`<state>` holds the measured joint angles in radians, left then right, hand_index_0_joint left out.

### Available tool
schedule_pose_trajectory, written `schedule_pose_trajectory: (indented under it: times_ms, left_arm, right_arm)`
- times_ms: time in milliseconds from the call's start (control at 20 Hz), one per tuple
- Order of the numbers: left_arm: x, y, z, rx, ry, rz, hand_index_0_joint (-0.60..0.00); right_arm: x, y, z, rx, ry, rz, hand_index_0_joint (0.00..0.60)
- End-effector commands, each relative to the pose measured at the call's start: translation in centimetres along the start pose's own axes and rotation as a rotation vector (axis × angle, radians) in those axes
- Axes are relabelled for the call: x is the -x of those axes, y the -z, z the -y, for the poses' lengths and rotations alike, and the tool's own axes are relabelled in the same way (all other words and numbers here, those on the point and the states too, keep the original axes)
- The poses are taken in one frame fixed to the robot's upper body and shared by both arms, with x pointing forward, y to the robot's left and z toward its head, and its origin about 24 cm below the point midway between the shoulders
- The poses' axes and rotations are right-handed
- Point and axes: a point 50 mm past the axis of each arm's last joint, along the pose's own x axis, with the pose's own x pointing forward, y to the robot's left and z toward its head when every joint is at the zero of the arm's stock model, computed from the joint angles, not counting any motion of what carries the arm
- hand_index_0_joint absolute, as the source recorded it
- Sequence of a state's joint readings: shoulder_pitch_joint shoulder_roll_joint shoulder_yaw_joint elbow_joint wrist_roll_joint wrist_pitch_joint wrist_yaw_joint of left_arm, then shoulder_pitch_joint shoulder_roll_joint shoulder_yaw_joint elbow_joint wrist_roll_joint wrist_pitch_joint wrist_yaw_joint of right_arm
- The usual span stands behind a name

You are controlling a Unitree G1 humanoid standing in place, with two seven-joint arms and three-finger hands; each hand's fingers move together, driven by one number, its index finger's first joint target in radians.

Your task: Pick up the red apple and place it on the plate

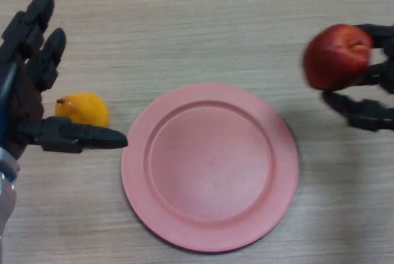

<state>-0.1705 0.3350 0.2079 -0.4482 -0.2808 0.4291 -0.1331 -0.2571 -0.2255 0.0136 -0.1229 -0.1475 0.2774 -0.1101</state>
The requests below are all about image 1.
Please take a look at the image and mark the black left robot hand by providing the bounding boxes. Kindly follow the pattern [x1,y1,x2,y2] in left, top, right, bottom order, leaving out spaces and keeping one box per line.
[0,0,129,162]

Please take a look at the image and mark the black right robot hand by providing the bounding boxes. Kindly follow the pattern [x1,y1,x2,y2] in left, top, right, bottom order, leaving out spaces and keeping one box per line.
[322,23,394,133]

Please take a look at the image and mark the red apple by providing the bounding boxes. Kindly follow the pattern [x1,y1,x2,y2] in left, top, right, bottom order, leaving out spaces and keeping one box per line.
[302,23,374,90]

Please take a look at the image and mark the pink round plate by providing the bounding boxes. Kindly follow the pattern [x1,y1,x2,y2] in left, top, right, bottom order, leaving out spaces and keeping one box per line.
[121,83,300,253]

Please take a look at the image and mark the yellow pear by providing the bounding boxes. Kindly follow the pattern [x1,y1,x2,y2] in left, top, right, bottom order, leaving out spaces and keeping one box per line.
[54,91,110,129]

